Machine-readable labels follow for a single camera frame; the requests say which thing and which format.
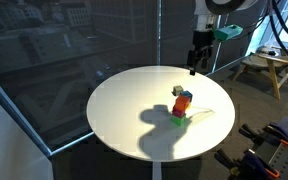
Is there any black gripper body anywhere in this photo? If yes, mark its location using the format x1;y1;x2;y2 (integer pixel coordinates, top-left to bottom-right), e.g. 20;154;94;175
192;29;216;59

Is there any orange block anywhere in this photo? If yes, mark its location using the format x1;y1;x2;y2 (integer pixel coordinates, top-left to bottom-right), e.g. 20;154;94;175
174;94;192;112

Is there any grey block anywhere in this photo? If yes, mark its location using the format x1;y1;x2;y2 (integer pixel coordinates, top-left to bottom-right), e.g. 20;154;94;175
172;85;184;97

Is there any magenta block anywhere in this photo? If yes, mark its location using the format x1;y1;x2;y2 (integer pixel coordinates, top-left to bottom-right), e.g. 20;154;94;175
171;105;187;119

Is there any green block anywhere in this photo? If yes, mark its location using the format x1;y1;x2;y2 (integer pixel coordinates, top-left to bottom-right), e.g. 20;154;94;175
170;114;188;127

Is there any grey window mullion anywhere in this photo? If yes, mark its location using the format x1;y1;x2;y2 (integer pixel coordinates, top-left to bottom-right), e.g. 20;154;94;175
156;0;164;67

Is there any small white item on chair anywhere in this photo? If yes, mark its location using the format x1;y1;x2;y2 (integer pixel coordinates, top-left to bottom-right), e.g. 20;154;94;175
257;46;278;56

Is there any wooden chair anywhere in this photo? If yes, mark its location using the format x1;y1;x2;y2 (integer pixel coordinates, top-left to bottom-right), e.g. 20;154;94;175
232;44;288;100

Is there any round white table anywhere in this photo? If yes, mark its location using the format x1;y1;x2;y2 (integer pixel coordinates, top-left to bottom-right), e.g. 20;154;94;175
85;65;236;180

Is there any black pegboard cart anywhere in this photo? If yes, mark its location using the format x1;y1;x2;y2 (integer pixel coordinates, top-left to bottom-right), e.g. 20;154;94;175
213;116;288;180

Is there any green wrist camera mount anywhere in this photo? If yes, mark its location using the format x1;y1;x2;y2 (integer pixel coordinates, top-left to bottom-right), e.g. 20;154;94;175
213;24;244;42

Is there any clamp with orange handle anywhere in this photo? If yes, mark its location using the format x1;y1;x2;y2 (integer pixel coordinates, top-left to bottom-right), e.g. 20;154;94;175
238;122;288;149
213;148;282;180

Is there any dark window post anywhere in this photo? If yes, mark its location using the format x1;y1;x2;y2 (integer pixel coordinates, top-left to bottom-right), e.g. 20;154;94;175
0;66;53;158

